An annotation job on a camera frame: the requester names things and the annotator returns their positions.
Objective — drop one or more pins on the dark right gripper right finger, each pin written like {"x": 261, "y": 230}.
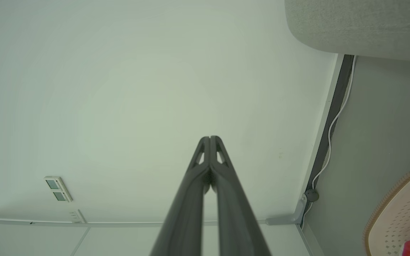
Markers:
{"x": 237, "y": 227}

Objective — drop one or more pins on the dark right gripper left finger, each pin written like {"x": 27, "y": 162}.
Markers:
{"x": 183, "y": 220}

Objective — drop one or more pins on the grey fabric sofa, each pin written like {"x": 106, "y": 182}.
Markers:
{"x": 361, "y": 25}

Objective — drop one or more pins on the grey skirting strip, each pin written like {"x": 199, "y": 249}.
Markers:
{"x": 308, "y": 243}

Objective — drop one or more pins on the cream perforated laundry basket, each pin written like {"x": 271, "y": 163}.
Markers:
{"x": 393, "y": 220}

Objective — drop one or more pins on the black baseboard strip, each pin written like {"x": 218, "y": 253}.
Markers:
{"x": 337, "y": 99}

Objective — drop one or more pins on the white wall socket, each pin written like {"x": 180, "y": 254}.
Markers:
{"x": 76, "y": 216}

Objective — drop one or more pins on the white wall control panel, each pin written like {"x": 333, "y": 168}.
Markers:
{"x": 58, "y": 189}

